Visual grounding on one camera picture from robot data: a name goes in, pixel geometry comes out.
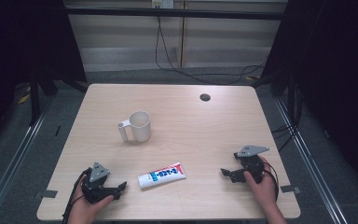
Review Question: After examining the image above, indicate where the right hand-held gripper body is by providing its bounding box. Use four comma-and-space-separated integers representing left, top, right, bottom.
233, 144, 270, 185

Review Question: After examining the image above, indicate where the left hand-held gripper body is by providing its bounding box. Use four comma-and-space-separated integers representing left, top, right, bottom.
80, 161, 121, 205

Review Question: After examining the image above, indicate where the person's right hand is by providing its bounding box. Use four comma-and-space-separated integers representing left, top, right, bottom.
242, 155, 278, 213

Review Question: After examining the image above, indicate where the person's left hand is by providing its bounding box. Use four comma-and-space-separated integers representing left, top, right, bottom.
67, 176, 115, 224

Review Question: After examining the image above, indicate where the white toothpaste tube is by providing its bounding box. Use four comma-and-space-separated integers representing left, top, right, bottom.
137, 161, 187, 189

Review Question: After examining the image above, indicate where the grey tape piece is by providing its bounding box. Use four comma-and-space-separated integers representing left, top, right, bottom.
280, 184, 302, 195
33, 189, 59, 201

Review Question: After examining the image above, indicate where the black metal stand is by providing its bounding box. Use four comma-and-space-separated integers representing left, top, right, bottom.
28, 66, 42, 127

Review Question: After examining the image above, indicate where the yellow floor tape strip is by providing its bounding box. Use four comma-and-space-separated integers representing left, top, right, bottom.
16, 92, 32, 105

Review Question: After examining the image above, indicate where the black curtain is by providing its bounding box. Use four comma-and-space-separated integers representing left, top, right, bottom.
262, 0, 358, 188
0, 0, 88, 157

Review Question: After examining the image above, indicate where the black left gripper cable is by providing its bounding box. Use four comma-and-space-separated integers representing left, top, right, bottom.
62, 167, 93, 224

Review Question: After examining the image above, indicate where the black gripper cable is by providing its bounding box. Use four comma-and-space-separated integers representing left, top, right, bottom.
62, 167, 93, 224
262, 161, 281, 201

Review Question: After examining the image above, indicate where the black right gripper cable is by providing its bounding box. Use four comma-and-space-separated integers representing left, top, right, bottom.
262, 161, 281, 201

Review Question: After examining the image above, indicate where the bundle of black floor cables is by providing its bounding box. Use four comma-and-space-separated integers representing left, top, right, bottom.
270, 83, 304, 154

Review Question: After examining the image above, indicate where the metal floor rail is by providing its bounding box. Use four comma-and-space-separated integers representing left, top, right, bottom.
0, 96, 54, 224
274, 97, 351, 224

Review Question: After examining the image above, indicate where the white cup with handle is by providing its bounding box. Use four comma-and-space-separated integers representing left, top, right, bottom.
117, 110, 153, 144

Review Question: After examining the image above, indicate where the black wall cable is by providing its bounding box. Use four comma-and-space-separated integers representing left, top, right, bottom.
154, 15, 268, 86

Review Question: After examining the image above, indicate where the black horizontal frame bar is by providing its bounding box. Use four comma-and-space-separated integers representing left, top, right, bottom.
64, 7, 289, 21

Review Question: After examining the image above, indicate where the white wall power outlet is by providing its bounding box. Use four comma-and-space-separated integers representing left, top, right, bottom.
151, 0, 175, 10

